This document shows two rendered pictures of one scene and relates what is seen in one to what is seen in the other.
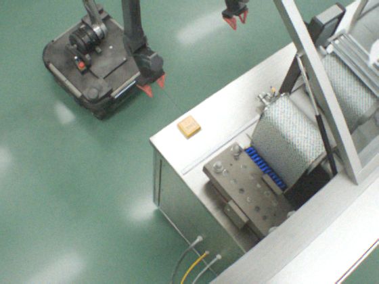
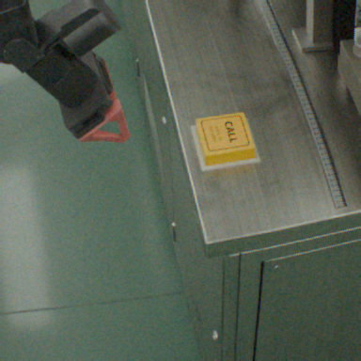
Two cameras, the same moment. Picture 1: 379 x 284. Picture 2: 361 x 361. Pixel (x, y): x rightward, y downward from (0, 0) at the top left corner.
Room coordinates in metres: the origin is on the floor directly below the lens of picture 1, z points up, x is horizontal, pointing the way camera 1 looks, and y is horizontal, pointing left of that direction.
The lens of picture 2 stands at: (0.25, 0.83, 2.07)
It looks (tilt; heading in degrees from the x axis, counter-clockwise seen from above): 51 degrees down; 311
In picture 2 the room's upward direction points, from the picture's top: 3 degrees counter-clockwise
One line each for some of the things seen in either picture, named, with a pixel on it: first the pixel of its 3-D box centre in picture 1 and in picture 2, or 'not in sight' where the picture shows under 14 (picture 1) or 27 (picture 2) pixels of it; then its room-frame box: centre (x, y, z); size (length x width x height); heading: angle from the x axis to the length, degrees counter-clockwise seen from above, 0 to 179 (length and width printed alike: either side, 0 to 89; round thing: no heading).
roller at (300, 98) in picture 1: (313, 124); not in sight; (0.85, -0.43, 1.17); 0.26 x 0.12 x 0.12; 49
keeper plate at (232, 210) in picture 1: (235, 215); not in sight; (0.52, -0.21, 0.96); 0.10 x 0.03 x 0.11; 49
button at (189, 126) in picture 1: (189, 126); (225, 138); (0.87, 0.02, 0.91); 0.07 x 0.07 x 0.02; 49
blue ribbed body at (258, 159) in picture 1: (266, 170); not in sight; (0.70, -0.30, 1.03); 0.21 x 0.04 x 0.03; 49
